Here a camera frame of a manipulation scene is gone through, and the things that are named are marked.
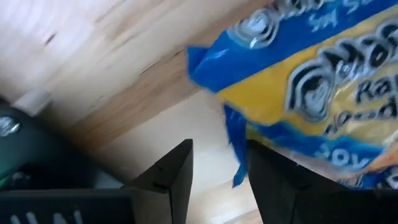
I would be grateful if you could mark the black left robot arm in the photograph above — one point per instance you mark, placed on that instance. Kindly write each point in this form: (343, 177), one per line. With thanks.
(37, 155)

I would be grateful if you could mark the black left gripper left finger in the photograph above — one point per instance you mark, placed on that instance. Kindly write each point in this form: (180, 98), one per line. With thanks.
(168, 186)

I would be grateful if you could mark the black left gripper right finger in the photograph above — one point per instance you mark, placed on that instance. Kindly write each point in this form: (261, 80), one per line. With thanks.
(273, 180)

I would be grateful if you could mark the blue Maruchan ramen packet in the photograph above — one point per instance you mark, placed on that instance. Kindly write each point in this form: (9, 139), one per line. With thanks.
(280, 93)

